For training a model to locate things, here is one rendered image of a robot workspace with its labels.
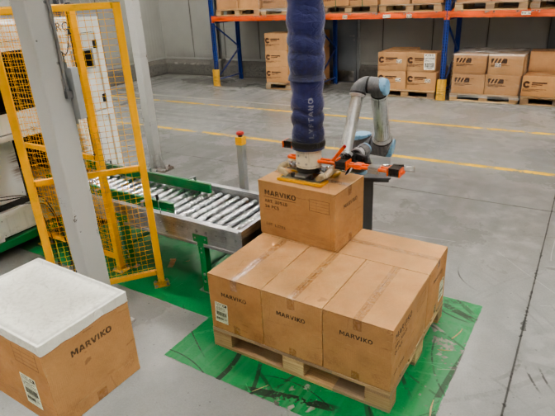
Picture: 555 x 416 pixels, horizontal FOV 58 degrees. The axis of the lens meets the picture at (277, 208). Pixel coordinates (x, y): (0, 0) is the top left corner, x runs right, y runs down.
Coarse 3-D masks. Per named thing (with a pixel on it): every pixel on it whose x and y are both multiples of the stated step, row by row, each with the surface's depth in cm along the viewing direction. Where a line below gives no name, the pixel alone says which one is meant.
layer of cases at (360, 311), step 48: (288, 240) 343; (384, 240) 336; (240, 288) 297; (288, 288) 288; (336, 288) 286; (384, 288) 283; (432, 288) 307; (288, 336) 290; (336, 336) 270; (384, 336) 252; (384, 384) 264
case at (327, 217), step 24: (264, 192) 342; (288, 192) 329; (312, 192) 318; (336, 192) 312; (360, 192) 339; (264, 216) 350; (288, 216) 337; (312, 216) 325; (336, 216) 316; (360, 216) 346; (312, 240) 332; (336, 240) 322
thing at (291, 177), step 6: (282, 174) 341; (288, 174) 338; (294, 174) 333; (282, 180) 334; (288, 180) 332; (294, 180) 330; (300, 180) 329; (306, 180) 327; (312, 180) 326; (324, 180) 327; (318, 186) 321
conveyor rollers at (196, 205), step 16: (112, 176) 484; (160, 192) 441; (176, 192) 434; (192, 192) 436; (176, 208) 408; (192, 208) 401; (208, 208) 401; (224, 208) 403; (240, 208) 396; (256, 208) 396; (224, 224) 377; (240, 224) 370
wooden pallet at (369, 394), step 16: (432, 320) 323; (224, 336) 322; (240, 336) 314; (240, 352) 319; (256, 352) 317; (272, 352) 316; (416, 352) 301; (288, 368) 300; (304, 368) 294; (320, 368) 285; (320, 384) 290; (336, 384) 289; (352, 384) 288; (368, 400) 274; (384, 400) 268
